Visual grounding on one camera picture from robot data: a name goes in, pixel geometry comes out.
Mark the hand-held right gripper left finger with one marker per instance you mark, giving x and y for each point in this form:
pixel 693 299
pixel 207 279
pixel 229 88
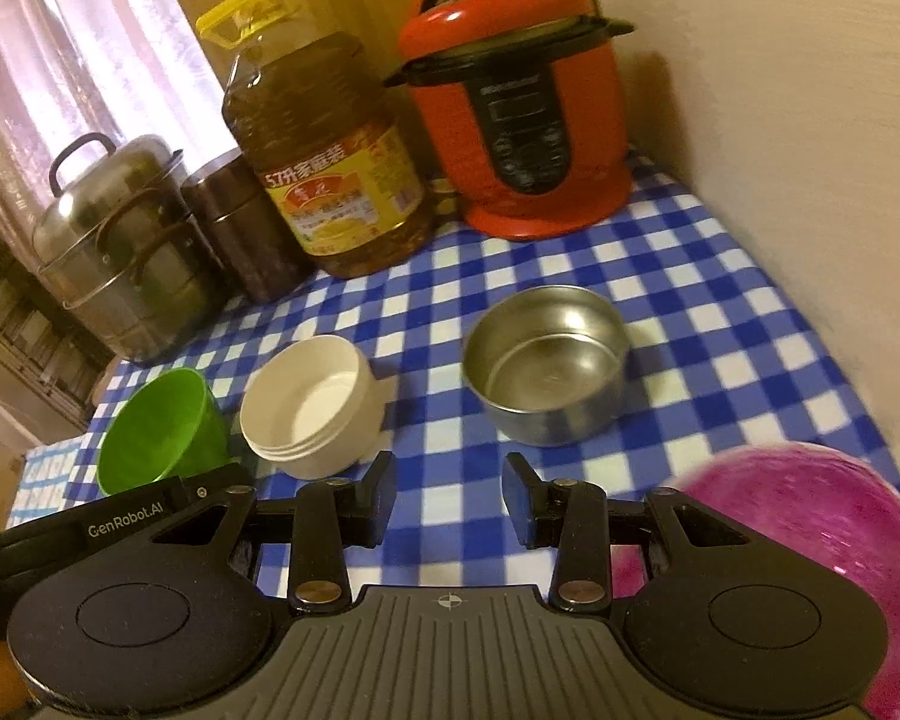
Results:
pixel 379 484

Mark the blue white checkered tablecloth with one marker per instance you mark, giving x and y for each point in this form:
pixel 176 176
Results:
pixel 720 330

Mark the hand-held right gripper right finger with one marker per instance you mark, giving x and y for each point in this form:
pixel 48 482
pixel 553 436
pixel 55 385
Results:
pixel 519 499

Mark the pink transparent plastic plate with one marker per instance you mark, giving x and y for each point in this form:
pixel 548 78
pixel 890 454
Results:
pixel 810 525

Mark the sheer pink curtain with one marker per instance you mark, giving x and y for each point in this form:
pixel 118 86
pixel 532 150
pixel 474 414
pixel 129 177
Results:
pixel 82 45

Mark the large cooking oil bottle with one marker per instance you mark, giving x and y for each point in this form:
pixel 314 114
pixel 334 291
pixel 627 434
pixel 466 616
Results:
pixel 322 165

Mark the green plastic bowl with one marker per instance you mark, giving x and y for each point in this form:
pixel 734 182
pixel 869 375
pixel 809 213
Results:
pixel 157 427

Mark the brown metal canister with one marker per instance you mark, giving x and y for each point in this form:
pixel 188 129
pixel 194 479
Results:
pixel 244 232

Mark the cream white ribbed bowl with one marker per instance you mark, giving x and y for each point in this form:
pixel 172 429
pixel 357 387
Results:
pixel 307 405

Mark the stainless steel bowl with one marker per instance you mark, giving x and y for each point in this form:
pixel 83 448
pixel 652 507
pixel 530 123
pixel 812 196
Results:
pixel 544 367

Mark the stainless steel steamer pot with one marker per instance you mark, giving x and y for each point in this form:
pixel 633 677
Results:
pixel 112 247

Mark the light blue patterned cloth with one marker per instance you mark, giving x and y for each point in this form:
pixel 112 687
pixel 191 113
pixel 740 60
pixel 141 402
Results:
pixel 49 480

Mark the dark shelf rack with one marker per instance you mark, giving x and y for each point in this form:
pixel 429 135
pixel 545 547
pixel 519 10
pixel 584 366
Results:
pixel 22 330

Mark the red electric pressure cooker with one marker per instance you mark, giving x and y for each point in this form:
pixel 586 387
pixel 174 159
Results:
pixel 525 105

